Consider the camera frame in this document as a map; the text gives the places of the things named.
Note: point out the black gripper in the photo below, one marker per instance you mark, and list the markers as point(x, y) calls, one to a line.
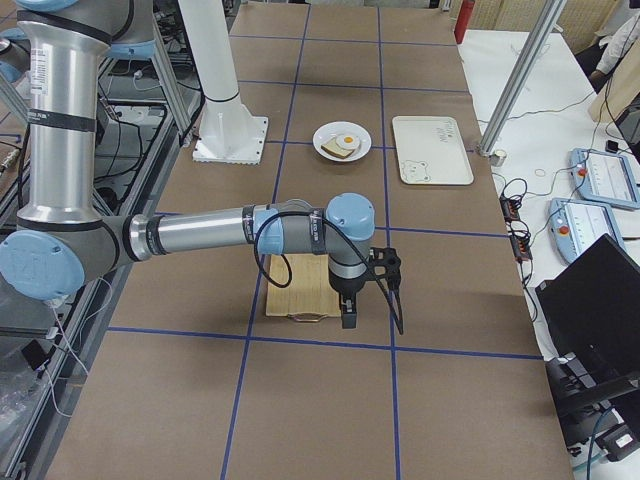
point(346, 286)

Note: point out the bread slice on plate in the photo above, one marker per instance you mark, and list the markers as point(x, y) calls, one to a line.
point(331, 148)

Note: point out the white round plate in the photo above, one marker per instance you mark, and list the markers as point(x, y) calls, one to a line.
point(332, 129)

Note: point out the bamboo cutting board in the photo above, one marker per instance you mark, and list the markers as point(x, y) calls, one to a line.
point(309, 290)

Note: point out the fried egg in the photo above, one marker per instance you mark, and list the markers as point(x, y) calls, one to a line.
point(347, 141)

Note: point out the cream bear tray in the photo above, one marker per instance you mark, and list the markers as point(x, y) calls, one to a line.
point(430, 151)

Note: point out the small metal cylinder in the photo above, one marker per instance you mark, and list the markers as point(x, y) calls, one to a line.
point(498, 158)

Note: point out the near teach pendant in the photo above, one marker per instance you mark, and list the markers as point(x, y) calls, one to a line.
point(576, 225)

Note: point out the teach pendant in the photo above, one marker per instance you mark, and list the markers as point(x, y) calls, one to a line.
point(576, 225)
point(604, 177)

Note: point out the black laptop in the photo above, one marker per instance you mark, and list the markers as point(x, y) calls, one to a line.
point(593, 306)

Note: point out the far teach pendant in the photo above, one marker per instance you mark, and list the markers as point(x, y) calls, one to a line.
point(604, 177)

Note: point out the red fire extinguisher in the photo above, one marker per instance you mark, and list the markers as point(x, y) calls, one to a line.
point(463, 19)

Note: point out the seated person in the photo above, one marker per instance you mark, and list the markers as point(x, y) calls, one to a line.
point(599, 61)

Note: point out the metal cutting board handle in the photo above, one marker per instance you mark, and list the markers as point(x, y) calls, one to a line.
point(307, 317)

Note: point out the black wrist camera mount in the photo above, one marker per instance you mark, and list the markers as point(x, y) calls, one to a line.
point(385, 264)

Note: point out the orange black cable adapter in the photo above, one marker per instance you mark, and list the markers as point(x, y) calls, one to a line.
point(510, 209)

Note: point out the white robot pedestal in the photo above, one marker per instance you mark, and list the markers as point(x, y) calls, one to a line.
point(228, 132)

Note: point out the aluminium frame post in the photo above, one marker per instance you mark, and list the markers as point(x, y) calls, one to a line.
point(535, 40)

